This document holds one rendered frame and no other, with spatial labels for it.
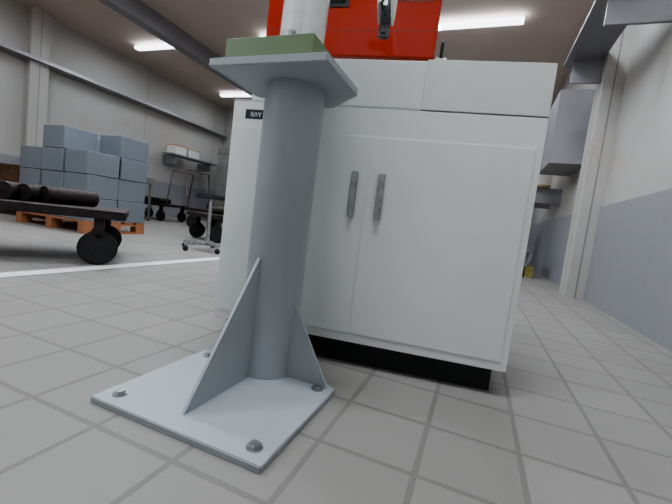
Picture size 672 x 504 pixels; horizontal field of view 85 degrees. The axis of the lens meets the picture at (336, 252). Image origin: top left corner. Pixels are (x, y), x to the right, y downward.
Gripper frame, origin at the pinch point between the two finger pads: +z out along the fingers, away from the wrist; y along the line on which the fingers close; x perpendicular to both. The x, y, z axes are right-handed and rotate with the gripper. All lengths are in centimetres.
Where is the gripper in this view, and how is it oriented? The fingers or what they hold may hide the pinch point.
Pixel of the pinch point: (383, 31)
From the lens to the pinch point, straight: 134.4
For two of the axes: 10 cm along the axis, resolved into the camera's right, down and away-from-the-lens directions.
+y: -1.8, -1.5, -9.7
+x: 9.7, 1.4, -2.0
